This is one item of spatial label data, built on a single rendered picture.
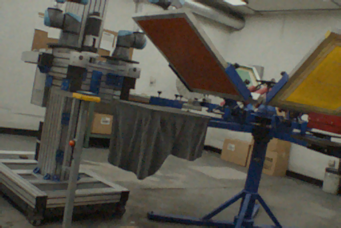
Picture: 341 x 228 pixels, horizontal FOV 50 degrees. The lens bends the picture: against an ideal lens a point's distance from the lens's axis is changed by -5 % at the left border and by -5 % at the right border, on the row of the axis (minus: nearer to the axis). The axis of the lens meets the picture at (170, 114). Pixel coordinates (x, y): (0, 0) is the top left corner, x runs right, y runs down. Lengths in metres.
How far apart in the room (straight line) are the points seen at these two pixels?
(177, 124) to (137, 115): 0.25
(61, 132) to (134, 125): 0.83
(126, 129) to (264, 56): 5.54
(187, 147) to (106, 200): 0.90
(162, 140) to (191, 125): 0.23
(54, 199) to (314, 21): 5.72
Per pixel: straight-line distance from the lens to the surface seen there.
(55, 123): 3.02
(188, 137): 2.41
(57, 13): 2.73
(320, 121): 2.10
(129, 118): 2.39
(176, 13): 2.28
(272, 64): 7.52
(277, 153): 6.63
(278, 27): 7.64
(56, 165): 3.06
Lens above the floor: 1.06
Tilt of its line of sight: 3 degrees down
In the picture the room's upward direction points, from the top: 11 degrees clockwise
